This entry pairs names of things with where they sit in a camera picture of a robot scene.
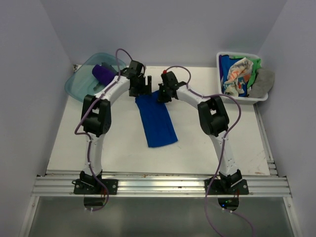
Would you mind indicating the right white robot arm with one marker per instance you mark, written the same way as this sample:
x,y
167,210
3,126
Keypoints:
x,y
214,121

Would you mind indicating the white laundry basket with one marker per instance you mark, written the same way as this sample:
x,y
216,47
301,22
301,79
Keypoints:
x,y
241,100

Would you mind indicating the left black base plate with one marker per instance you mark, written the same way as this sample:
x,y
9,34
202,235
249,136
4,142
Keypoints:
x,y
85,189

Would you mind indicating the patterned white cloth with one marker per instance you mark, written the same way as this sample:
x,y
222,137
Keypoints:
x,y
238,69

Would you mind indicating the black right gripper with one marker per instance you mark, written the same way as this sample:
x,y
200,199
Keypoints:
x,y
161,98

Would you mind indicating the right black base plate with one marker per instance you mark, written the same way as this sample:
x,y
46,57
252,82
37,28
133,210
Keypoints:
x,y
217,188

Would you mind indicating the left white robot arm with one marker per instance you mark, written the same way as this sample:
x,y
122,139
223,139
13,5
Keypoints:
x,y
96,115

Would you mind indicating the dark blue cloth in basket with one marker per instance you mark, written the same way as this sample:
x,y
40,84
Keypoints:
x,y
226,62

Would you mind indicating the grey cloth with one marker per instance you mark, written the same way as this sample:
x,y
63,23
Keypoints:
x,y
263,84

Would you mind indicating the rolled dark grey towel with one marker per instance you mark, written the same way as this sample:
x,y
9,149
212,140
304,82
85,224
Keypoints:
x,y
105,67

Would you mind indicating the green cloth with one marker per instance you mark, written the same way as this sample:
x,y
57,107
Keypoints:
x,y
245,83

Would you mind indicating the blue towel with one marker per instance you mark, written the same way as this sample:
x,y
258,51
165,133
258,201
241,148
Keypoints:
x,y
157,124

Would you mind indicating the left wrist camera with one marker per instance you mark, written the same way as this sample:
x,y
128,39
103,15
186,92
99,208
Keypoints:
x,y
144,69

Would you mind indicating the teal translucent plastic bin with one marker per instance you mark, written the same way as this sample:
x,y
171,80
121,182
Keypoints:
x,y
82,82

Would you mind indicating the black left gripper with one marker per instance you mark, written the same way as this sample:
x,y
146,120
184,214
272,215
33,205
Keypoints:
x,y
134,93

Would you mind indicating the rolled purple towel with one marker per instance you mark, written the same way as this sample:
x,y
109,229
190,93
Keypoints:
x,y
103,77

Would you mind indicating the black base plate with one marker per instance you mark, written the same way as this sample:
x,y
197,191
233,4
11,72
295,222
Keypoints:
x,y
217,188
85,189

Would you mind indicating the aluminium mounting rail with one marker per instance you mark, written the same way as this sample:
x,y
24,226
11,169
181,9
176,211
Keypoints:
x,y
164,185

